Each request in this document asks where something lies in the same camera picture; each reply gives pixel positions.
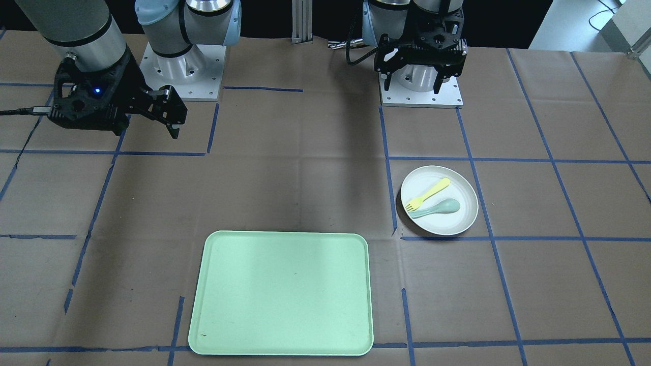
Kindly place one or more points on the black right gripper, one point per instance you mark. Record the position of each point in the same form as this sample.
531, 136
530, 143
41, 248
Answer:
130, 84

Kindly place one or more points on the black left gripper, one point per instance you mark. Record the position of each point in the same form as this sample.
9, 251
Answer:
385, 57

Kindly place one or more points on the white round plate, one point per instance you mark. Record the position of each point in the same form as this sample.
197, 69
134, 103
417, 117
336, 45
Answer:
421, 179

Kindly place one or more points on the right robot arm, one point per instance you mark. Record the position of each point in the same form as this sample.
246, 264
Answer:
87, 31

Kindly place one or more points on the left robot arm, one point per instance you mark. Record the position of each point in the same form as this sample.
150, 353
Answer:
387, 17

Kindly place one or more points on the yellow plastic fork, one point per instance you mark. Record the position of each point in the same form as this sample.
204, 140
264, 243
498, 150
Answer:
417, 202

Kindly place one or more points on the silver metal connector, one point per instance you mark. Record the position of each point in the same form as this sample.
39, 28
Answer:
354, 43

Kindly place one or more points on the teal plastic spoon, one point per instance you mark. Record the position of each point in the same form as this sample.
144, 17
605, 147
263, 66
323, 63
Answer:
447, 206

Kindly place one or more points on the light green tray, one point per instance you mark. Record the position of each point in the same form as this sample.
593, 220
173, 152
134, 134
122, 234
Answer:
262, 293

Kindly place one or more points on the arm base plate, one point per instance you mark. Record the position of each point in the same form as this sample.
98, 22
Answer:
196, 76
452, 94

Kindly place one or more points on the aluminium frame post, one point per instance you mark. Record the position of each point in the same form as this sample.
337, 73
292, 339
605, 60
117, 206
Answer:
301, 19

